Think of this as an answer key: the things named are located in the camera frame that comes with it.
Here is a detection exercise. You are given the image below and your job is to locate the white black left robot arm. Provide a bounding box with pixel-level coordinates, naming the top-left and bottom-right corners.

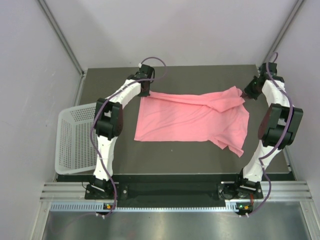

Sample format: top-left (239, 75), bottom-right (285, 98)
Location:
top-left (89, 63), bottom-right (155, 199)

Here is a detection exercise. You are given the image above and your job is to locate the pink t shirt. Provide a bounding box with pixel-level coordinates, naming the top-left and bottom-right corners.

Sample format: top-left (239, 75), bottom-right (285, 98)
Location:
top-left (134, 86), bottom-right (250, 157)

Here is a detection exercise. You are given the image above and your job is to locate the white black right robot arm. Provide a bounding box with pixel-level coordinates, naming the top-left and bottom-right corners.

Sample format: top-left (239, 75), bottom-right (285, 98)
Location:
top-left (233, 62), bottom-right (304, 199)

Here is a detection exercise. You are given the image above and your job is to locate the white perforated plastic basket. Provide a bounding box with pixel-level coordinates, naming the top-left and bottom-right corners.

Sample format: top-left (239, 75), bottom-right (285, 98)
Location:
top-left (54, 103), bottom-right (115, 175)

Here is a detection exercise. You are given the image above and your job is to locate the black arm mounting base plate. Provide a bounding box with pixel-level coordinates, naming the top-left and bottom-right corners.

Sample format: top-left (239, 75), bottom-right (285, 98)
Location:
top-left (84, 173), bottom-right (264, 208)

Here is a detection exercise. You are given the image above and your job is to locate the aluminium frame post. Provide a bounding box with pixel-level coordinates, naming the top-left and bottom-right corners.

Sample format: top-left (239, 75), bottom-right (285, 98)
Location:
top-left (262, 0), bottom-right (307, 63)
top-left (36, 0), bottom-right (85, 76)

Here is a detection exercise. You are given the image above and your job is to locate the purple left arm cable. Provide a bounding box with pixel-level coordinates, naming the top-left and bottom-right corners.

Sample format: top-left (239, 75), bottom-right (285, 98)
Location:
top-left (89, 56), bottom-right (168, 218)

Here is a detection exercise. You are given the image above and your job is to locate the grey slotted cable duct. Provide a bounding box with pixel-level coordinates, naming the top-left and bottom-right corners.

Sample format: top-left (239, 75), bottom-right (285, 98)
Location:
top-left (49, 201), bottom-right (253, 213)

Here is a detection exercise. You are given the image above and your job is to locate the aluminium frame post right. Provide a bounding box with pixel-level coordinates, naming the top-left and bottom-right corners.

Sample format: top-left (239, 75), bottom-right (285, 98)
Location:
top-left (262, 0), bottom-right (307, 63)

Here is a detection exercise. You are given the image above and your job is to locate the aluminium frame post left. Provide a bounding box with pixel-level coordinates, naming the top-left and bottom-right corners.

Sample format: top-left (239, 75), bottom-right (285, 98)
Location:
top-left (36, 0), bottom-right (85, 76)

